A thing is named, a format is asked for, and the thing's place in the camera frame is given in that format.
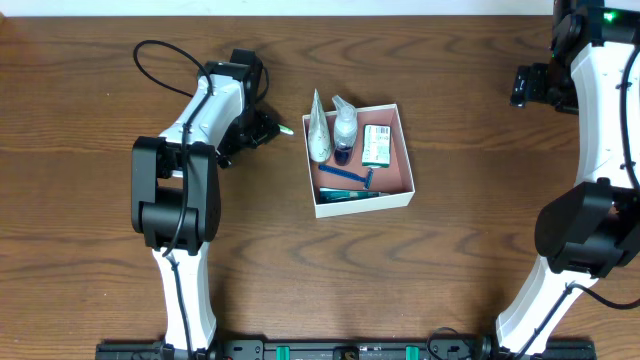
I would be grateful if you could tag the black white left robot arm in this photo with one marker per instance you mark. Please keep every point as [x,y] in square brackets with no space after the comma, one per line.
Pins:
[175,191]

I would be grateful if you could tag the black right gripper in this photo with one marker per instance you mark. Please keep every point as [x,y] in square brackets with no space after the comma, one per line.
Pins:
[523,85]

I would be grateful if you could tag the green white toothbrush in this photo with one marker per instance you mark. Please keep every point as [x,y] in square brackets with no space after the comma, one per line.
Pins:
[286,130]

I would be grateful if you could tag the white cardboard box pink interior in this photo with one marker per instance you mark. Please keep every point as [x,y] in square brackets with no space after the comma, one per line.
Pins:
[395,182]

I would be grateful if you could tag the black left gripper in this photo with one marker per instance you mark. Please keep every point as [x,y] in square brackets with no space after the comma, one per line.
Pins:
[261,130]

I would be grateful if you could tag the clear bottle dark blue cap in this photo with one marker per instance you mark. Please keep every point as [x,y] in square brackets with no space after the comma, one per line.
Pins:
[345,130]

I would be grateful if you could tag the green white soap box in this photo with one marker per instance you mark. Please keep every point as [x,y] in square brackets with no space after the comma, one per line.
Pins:
[376,146]

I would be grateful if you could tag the small teal white toothpaste tube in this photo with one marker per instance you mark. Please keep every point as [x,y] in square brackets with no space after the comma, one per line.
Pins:
[331,195]

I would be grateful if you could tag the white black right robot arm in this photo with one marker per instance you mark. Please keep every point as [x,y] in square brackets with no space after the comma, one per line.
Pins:
[580,237]

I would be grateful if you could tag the white squeeze tube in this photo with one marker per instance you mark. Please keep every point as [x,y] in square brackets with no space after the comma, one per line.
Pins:
[318,138]

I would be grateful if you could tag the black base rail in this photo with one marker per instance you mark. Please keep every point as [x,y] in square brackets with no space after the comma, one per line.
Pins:
[441,347]

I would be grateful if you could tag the blue disposable razor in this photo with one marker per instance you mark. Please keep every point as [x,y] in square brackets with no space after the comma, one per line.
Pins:
[365,180]

